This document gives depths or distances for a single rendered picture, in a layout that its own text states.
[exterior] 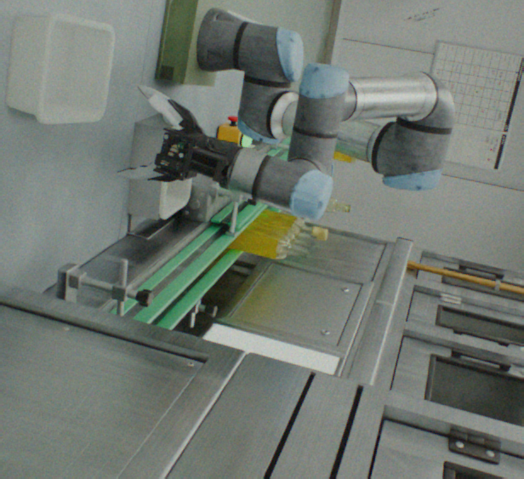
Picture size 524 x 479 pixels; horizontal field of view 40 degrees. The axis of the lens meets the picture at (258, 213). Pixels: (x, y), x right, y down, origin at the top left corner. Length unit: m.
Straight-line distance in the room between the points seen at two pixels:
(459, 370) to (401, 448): 1.02
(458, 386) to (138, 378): 1.07
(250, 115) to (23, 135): 0.63
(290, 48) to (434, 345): 0.86
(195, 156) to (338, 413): 0.46
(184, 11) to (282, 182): 0.73
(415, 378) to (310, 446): 1.00
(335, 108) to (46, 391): 0.61
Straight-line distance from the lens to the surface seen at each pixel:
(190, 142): 1.14
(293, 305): 1.94
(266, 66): 1.71
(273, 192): 1.10
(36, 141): 1.33
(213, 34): 1.74
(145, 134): 1.68
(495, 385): 1.91
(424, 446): 0.93
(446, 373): 1.89
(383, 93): 1.30
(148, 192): 1.71
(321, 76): 1.16
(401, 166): 1.51
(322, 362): 1.71
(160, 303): 1.49
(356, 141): 1.58
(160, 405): 0.89
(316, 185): 1.09
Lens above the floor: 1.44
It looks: 13 degrees down
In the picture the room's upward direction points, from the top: 103 degrees clockwise
